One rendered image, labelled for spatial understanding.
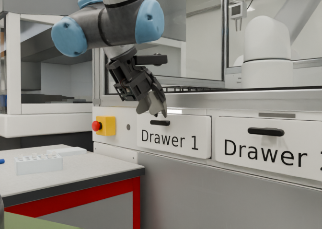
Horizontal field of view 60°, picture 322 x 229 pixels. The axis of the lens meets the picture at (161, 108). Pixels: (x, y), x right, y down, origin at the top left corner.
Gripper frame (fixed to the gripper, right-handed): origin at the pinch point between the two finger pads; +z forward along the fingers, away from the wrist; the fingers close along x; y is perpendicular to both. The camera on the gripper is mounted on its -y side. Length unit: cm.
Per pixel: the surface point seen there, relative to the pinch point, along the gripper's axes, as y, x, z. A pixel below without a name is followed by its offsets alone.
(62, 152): 17.9, -43.0, 7.0
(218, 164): 4.0, 16.9, 12.9
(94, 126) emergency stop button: 6.1, -32.3, 3.2
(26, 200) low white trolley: 38.8, -9.8, -2.9
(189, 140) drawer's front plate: 2.4, 8.8, 7.6
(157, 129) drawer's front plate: 1.1, -3.9, 5.8
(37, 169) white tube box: 30.9, -24.0, -1.3
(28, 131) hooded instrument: 16, -80, 3
